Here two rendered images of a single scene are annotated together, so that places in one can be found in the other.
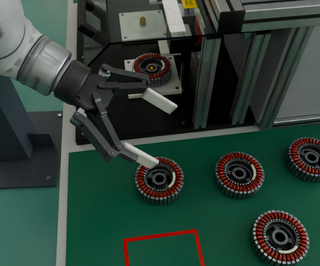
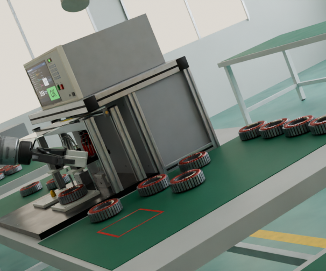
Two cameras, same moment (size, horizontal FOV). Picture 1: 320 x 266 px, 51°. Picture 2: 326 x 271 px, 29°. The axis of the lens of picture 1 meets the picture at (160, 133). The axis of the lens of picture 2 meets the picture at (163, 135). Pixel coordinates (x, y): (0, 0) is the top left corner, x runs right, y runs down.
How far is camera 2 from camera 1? 162 cm
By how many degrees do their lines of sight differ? 47
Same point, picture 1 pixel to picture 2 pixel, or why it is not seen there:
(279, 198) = not seen: hidden behind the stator
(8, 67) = not seen: outside the picture
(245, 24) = (99, 101)
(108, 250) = (89, 238)
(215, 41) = (90, 119)
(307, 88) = (165, 133)
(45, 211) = not seen: outside the picture
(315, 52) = (149, 108)
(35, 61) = (4, 140)
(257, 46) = (115, 114)
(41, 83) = (11, 149)
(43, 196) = not seen: outside the picture
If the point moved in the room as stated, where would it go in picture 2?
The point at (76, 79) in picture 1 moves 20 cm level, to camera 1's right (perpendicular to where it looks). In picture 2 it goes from (27, 143) to (85, 118)
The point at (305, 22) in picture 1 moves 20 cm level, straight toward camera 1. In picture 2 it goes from (128, 91) to (120, 98)
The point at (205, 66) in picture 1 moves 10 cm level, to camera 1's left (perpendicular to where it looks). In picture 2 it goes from (94, 137) to (68, 149)
